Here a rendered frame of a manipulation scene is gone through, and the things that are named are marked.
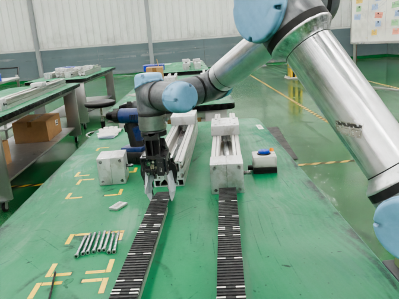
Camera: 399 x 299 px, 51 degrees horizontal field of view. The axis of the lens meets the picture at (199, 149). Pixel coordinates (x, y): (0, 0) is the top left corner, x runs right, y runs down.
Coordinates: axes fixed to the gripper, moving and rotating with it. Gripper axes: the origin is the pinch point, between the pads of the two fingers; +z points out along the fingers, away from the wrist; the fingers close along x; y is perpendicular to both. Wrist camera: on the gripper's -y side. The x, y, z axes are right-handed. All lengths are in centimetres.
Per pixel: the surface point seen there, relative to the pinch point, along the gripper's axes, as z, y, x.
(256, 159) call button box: -2.1, -24.2, 29.3
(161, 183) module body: 2.3, -18.2, -2.7
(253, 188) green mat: 3.1, -10.9, 26.9
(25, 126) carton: 38, -338, -206
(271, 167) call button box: 1.0, -24.4, 34.0
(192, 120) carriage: -8, -73, 5
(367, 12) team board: -62, -586, 249
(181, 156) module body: -5.5, -21.1, 4.2
